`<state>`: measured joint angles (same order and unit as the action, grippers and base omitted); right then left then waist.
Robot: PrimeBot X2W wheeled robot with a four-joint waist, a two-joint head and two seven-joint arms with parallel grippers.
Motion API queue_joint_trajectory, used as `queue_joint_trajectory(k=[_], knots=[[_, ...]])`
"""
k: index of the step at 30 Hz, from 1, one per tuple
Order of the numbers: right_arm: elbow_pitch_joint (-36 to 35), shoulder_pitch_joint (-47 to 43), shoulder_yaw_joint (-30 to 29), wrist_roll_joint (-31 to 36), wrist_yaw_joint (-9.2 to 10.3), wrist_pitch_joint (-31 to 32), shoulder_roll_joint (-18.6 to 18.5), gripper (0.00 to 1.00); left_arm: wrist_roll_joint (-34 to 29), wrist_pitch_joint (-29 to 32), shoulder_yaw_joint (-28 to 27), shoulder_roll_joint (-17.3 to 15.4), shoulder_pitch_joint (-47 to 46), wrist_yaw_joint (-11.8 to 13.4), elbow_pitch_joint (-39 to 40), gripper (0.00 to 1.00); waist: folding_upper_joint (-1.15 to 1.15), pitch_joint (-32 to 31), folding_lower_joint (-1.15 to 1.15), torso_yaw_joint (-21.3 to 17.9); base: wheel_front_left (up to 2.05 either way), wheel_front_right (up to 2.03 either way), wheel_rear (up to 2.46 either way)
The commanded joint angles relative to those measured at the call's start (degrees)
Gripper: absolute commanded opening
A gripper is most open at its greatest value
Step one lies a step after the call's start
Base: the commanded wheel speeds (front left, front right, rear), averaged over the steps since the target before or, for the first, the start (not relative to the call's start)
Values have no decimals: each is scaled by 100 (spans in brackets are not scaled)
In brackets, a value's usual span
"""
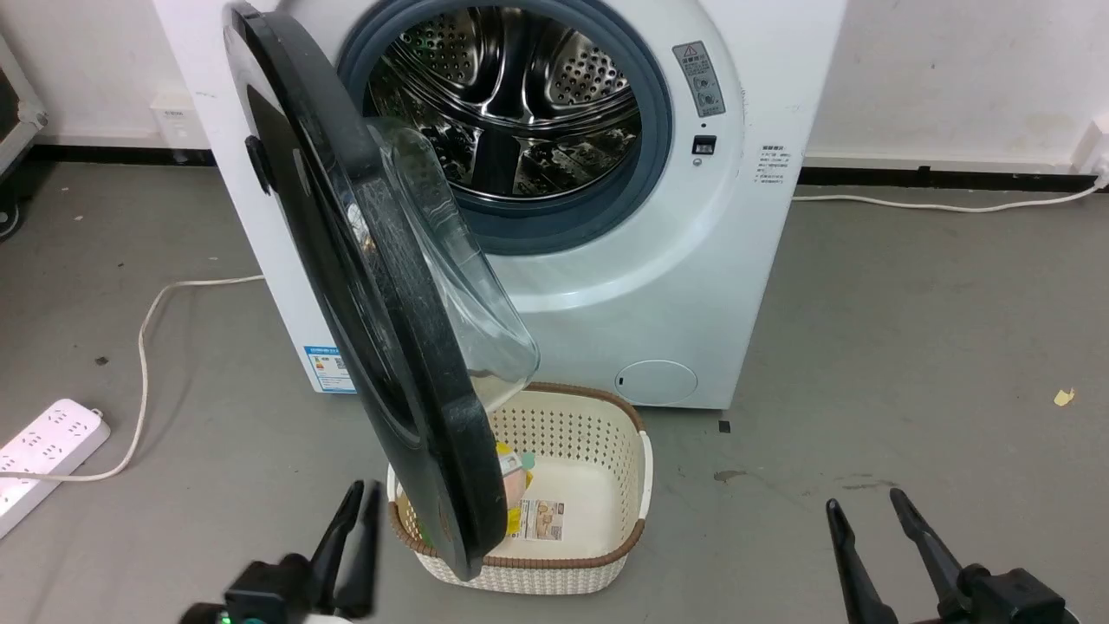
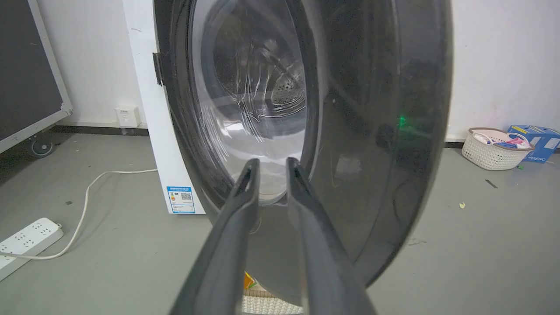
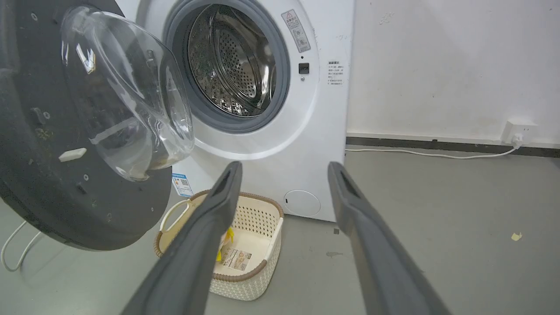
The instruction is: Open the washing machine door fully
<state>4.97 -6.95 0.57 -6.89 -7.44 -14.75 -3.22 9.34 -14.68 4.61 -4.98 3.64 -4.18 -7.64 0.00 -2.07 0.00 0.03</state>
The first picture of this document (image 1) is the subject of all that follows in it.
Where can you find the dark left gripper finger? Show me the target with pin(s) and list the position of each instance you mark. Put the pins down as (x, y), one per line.
(366, 563)
(333, 546)

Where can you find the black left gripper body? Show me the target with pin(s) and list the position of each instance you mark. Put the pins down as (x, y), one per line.
(269, 594)

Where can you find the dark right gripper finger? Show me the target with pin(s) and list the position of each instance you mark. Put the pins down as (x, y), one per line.
(853, 572)
(931, 550)

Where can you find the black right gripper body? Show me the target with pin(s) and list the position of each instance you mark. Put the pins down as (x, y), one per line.
(1014, 600)

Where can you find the black round washer door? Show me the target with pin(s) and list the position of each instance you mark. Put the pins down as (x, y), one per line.
(381, 286)

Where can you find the white front-load washing machine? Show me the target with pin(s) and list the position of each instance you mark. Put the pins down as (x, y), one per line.
(658, 286)

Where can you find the grey rubber door gasket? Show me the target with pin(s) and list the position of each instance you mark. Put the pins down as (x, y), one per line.
(654, 130)

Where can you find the yellow toy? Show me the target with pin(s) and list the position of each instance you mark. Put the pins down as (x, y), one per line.
(513, 472)

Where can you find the blue energy label sticker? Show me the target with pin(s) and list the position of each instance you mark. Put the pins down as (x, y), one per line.
(329, 370)

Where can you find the printed paper label card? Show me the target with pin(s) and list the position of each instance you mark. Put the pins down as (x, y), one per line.
(541, 520)

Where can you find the yellow paper scrap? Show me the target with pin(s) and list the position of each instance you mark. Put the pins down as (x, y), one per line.
(1064, 397)

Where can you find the cream laundry basket brown rim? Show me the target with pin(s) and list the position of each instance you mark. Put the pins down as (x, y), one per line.
(589, 485)

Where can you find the white power strip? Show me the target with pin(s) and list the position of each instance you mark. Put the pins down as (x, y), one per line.
(43, 451)

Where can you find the round white filter cover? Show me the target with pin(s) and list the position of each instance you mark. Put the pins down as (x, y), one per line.
(656, 382)

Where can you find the white text sticker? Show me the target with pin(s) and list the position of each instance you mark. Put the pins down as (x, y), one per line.
(776, 163)

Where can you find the stainless steel washer drum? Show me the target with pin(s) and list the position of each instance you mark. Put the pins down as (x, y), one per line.
(520, 87)

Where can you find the grey warning sticker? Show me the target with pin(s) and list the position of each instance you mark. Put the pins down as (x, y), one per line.
(700, 78)

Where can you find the white cart with black wheel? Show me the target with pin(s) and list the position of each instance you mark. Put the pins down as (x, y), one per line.
(13, 121)

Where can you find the white wall plug box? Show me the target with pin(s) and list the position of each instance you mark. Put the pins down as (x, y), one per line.
(1095, 152)

